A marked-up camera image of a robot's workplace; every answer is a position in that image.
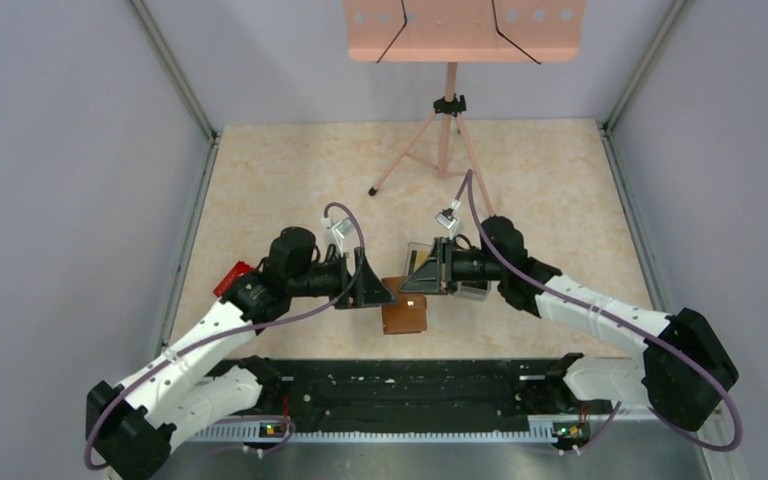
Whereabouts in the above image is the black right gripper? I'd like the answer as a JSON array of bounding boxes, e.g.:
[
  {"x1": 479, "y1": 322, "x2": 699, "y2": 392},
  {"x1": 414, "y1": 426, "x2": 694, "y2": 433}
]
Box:
[{"x1": 400, "y1": 237, "x2": 505, "y2": 296}]

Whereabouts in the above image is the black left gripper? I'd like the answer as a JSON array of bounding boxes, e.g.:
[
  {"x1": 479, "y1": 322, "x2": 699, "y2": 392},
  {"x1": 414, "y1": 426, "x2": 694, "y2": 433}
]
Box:
[{"x1": 288, "y1": 246, "x2": 398, "y2": 309}]

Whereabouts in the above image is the clear acrylic card box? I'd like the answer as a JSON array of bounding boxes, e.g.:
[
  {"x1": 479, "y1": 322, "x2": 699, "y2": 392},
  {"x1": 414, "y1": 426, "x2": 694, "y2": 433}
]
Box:
[{"x1": 399, "y1": 239, "x2": 490, "y2": 301}]

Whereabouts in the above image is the brown leather card holder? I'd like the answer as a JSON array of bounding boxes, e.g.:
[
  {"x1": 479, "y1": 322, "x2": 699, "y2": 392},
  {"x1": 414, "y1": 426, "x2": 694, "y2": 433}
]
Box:
[{"x1": 381, "y1": 277, "x2": 428, "y2": 335}]

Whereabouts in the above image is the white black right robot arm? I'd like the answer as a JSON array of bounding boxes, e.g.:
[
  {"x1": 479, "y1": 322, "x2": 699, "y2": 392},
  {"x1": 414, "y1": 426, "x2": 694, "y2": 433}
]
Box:
[{"x1": 399, "y1": 216, "x2": 739, "y2": 432}]

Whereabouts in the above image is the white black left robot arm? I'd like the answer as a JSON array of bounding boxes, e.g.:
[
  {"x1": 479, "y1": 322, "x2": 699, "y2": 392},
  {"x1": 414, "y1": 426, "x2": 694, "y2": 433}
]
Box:
[{"x1": 85, "y1": 227, "x2": 396, "y2": 479}]

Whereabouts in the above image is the yellow credit card stack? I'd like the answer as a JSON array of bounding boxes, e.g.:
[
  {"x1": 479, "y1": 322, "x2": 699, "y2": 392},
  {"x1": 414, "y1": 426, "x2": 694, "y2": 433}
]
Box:
[{"x1": 405, "y1": 249, "x2": 427, "y2": 275}]

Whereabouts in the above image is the red plastic block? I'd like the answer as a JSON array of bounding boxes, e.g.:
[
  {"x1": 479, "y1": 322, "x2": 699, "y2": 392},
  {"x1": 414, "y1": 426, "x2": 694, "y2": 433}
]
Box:
[{"x1": 213, "y1": 261, "x2": 253, "y2": 298}]

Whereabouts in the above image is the pink tripod music stand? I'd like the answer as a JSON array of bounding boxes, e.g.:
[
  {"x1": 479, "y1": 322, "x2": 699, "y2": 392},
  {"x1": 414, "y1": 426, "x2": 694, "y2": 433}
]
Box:
[{"x1": 342, "y1": 0, "x2": 588, "y2": 205}]

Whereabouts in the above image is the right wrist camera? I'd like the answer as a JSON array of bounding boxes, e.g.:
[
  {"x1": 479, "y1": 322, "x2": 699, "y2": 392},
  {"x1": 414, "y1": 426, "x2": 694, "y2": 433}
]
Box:
[{"x1": 435, "y1": 207, "x2": 461, "y2": 239}]

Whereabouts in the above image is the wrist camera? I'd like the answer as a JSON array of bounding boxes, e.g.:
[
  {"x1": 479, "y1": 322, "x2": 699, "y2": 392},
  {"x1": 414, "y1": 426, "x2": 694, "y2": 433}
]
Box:
[
  {"x1": 321, "y1": 216, "x2": 355, "y2": 250},
  {"x1": 435, "y1": 207, "x2": 461, "y2": 239}
]

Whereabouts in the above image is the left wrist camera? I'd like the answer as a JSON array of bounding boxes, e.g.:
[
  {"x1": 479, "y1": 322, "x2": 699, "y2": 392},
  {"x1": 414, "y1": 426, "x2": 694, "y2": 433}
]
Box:
[{"x1": 321, "y1": 216, "x2": 355, "y2": 250}]

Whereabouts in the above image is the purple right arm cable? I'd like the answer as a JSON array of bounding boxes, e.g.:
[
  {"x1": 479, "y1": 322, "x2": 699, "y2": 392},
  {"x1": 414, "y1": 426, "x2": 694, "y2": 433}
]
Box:
[{"x1": 452, "y1": 169, "x2": 744, "y2": 453}]

